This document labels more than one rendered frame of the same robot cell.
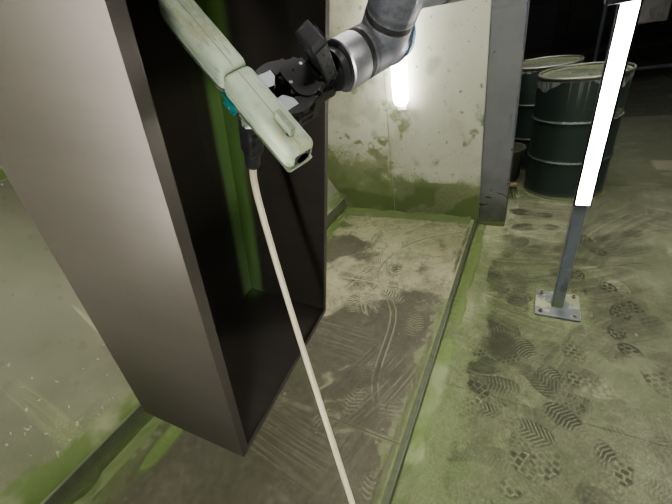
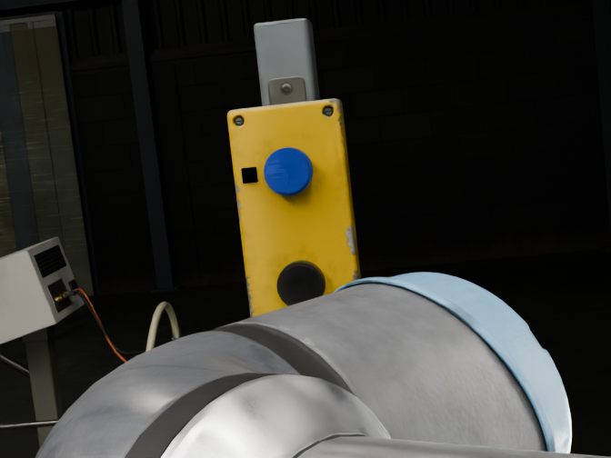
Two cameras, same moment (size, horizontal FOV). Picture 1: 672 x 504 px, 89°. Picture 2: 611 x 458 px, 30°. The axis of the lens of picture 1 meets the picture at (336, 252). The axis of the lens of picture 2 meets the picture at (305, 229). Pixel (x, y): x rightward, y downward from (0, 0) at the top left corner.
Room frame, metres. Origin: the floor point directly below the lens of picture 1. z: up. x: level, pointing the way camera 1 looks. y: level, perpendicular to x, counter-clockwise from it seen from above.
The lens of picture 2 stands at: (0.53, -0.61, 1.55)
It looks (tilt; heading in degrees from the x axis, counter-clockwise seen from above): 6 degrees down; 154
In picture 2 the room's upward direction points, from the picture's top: 6 degrees counter-clockwise
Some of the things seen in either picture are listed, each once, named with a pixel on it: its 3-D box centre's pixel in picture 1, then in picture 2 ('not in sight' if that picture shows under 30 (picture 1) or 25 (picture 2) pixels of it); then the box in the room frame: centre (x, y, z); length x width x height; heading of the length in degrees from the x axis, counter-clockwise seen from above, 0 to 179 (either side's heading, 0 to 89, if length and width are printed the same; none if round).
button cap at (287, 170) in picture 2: not in sight; (288, 171); (-0.54, -0.10, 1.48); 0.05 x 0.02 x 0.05; 57
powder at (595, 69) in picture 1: (583, 72); not in sight; (2.53, -1.96, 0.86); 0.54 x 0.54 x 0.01
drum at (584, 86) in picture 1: (572, 133); not in sight; (2.53, -1.96, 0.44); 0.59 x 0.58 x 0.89; 162
